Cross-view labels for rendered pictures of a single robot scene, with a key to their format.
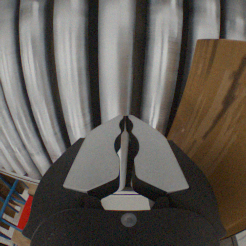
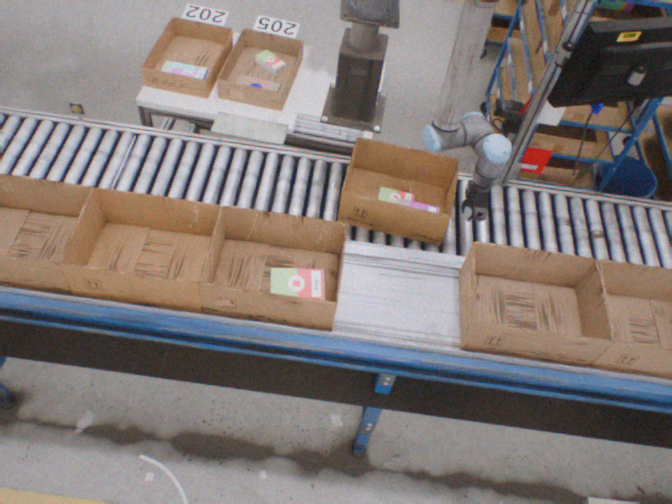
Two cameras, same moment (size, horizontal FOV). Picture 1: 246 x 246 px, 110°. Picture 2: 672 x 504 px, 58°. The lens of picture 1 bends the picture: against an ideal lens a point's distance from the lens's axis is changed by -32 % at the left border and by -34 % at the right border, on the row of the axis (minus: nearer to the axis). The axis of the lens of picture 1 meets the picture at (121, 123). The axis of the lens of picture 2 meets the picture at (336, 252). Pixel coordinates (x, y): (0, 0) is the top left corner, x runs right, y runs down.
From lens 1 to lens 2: 2.17 m
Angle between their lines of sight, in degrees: 4
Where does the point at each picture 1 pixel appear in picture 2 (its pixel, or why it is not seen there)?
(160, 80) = (452, 233)
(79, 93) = (480, 233)
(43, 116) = (498, 228)
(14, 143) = (528, 218)
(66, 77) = (485, 238)
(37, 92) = (499, 237)
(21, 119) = (513, 229)
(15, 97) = (514, 238)
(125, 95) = (463, 230)
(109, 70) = (469, 238)
